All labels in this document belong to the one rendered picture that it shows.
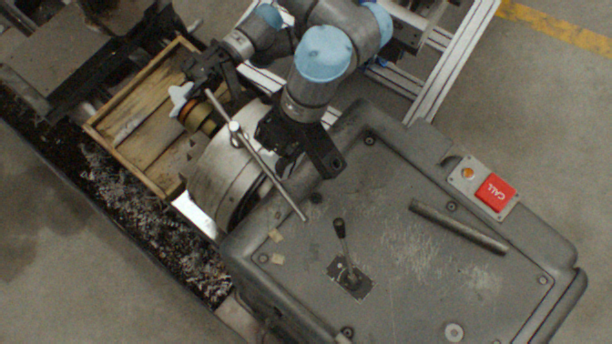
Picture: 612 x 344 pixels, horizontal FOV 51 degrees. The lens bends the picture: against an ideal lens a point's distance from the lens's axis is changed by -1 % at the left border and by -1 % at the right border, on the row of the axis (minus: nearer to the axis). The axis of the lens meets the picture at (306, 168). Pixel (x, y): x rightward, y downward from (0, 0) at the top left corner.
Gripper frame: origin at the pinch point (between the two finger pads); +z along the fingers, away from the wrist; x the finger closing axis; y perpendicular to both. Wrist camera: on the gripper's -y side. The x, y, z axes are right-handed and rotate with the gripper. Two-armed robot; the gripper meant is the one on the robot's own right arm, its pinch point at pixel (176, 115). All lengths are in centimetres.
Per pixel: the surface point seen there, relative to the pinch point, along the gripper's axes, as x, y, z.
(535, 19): -108, -37, -162
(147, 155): -19.7, 6.2, 9.0
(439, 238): 17, -62, -12
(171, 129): -19.7, 6.6, -0.2
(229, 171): 13.4, -22.4, 4.2
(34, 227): -108, 54, 49
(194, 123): 3.1, -5.6, -0.7
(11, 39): -18, 57, 11
